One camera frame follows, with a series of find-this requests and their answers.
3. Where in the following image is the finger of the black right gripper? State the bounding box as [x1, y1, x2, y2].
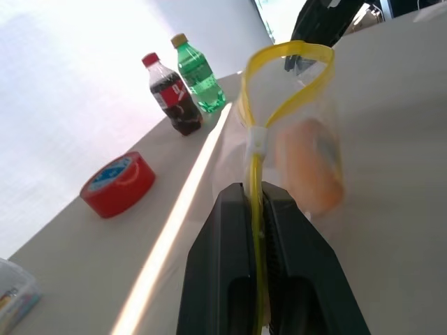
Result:
[284, 52, 317, 74]

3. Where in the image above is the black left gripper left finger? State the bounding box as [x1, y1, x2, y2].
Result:
[176, 183, 261, 335]

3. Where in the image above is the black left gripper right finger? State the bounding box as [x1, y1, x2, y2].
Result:
[261, 181, 372, 335]

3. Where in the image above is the clear yellow-zip plastic bag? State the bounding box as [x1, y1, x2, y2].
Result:
[211, 40, 347, 335]

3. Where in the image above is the orange bread snack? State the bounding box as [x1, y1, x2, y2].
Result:
[274, 118, 345, 214]

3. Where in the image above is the green bottle with yellow cap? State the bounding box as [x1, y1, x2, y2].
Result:
[170, 33, 227, 114]

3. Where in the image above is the red tape roll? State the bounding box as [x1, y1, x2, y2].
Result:
[79, 151, 156, 220]

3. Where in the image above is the cola bottle with red cap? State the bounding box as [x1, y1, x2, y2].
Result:
[141, 52, 204, 136]

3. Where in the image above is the clear plastic box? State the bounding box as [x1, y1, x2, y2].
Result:
[0, 257, 43, 332]

